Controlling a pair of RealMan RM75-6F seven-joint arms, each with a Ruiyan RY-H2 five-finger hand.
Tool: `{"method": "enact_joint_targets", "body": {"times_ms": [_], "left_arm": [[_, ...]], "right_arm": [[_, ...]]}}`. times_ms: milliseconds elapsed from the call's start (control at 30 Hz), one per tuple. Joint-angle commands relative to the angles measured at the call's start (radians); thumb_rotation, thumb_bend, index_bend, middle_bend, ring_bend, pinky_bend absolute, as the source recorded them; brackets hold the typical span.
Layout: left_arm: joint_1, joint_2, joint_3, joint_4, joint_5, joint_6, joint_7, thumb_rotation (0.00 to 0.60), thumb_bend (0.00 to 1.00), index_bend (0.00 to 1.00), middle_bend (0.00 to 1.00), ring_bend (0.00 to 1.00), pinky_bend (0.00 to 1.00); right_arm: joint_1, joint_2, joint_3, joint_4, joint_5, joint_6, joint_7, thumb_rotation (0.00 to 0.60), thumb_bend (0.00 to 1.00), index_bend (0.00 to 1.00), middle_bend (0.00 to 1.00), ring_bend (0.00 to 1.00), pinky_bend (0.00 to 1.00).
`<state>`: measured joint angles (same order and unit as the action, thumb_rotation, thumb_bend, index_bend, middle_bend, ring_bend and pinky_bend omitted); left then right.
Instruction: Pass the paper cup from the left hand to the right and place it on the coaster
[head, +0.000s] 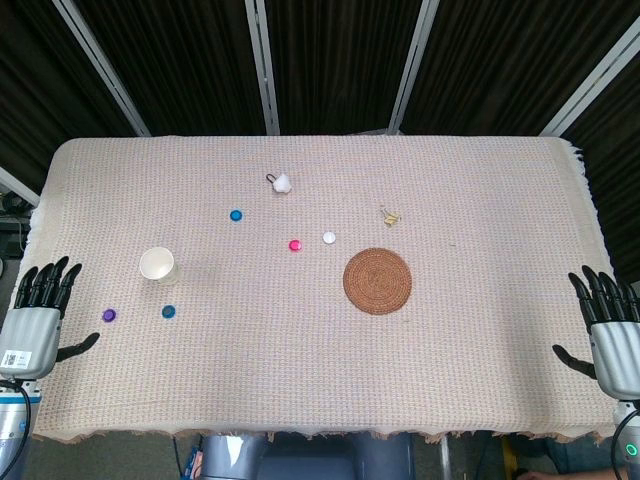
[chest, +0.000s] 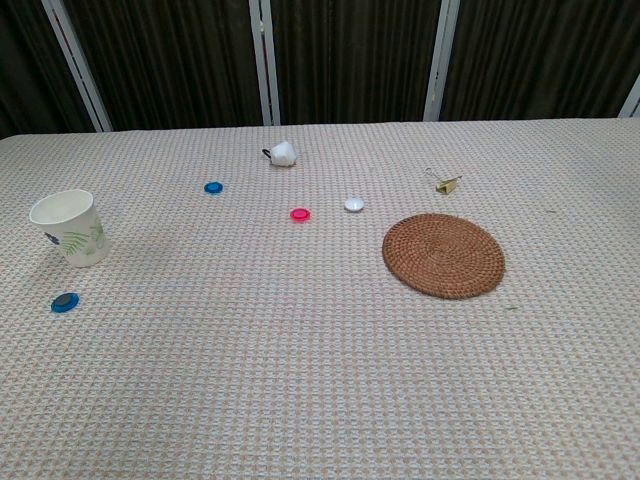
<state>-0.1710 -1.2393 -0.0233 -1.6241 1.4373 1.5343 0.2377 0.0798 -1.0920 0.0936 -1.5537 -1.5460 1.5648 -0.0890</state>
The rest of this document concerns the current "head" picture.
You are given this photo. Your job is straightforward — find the round brown woven coaster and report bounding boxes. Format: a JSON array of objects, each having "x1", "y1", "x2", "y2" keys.
[{"x1": 342, "y1": 247, "x2": 414, "y2": 316}]

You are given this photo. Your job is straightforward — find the blue red package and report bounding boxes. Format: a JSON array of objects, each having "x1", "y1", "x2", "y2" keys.
[{"x1": 183, "y1": 435, "x2": 206, "y2": 480}]

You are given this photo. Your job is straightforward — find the black pleated curtain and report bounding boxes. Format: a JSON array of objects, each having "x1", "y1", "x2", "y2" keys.
[{"x1": 0, "y1": 0, "x2": 640, "y2": 296}]

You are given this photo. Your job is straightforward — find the aluminium frame post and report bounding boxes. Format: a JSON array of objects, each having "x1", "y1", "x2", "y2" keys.
[
  {"x1": 538, "y1": 19, "x2": 640, "y2": 138},
  {"x1": 386, "y1": 0, "x2": 442, "y2": 136},
  {"x1": 243, "y1": 0, "x2": 281, "y2": 136},
  {"x1": 0, "y1": 165, "x2": 41, "y2": 207},
  {"x1": 52, "y1": 0, "x2": 152, "y2": 137}
]

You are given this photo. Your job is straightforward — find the grey robot torso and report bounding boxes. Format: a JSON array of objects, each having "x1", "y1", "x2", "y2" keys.
[{"x1": 201, "y1": 432, "x2": 416, "y2": 480}]

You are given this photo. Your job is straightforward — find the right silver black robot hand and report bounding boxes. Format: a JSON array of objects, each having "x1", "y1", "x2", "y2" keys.
[{"x1": 551, "y1": 264, "x2": 640, "y2": 401}]

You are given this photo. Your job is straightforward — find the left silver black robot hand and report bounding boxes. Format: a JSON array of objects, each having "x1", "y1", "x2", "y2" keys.
[{"x1": 0, "y1": 256, "x2": 101, "y2": 380}]

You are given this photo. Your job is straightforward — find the black devices with cables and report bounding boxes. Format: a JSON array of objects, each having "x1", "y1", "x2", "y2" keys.
[{"x1": 0, "y1": 190, "x2": 34, "y2": 276}]

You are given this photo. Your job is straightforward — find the beige woven tablecloth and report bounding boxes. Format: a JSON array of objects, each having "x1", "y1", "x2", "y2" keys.
[{"x1": 8, "y1": 133, "x2": 626, "y2": 446}]

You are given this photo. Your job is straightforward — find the white paper cup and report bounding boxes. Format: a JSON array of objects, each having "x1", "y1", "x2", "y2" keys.
[{"x1": 139, "y1": 247, "x2": 180, "y2": 286}]

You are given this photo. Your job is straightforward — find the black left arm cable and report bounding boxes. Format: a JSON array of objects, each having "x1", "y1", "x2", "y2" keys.
[{"x1": 0, "y1": 379, "x2": 33, "y2": 480}]

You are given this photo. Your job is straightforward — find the white pompom with hook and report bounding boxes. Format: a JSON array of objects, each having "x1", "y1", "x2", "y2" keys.
[{"x1": 265, "y1": 171, "x2": 294, "y2": 194}]

